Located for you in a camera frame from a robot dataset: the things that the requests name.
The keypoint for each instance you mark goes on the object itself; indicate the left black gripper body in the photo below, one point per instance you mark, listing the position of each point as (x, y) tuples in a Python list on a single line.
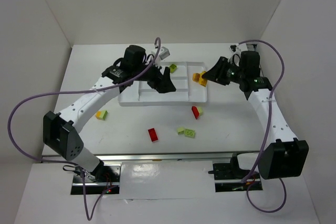
[(155, 78)]

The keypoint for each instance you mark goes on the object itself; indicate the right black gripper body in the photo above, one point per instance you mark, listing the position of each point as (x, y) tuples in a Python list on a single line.
[(221, 70)]

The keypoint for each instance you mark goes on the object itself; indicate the orange lego piece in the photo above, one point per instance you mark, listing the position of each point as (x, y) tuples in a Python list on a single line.
[(201, 80)]

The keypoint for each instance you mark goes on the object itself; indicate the orange yellow lego brick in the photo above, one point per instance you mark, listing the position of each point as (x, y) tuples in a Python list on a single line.
[(196, 77)]

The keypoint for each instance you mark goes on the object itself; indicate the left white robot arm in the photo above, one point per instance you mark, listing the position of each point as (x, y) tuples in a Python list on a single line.
[(61, 130)]

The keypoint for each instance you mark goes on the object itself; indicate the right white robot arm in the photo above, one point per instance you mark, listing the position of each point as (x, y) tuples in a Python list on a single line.
[(282, 154)]

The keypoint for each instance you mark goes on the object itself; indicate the green lego in tray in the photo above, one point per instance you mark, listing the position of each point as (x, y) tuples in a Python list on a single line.
[(173, 68)]

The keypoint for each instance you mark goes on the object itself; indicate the red rectangular lego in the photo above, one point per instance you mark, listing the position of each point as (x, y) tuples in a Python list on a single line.
[(153, 135)]

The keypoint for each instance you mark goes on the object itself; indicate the pale green lego pair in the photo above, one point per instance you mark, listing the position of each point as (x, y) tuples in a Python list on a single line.
[(186, 132)]

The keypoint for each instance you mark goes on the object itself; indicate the yellow and green lego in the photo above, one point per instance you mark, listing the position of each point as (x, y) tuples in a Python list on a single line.
[(101, 115)]

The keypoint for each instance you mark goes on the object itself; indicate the aluminium rail right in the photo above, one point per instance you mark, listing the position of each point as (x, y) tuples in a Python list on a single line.
[(270, 100)]

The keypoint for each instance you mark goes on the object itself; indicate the aluminium rail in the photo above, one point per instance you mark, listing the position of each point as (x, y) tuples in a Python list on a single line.
[(168, 156), (270, 100)]

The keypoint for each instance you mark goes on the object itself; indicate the aluminium rail front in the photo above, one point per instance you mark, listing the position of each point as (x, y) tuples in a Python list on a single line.
[(168, 156)]

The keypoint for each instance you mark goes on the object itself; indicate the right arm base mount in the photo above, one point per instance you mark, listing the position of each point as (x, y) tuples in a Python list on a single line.
[(228, 176)]

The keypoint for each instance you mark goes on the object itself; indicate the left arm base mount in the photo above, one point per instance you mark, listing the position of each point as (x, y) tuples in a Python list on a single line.
[(110, 179)]

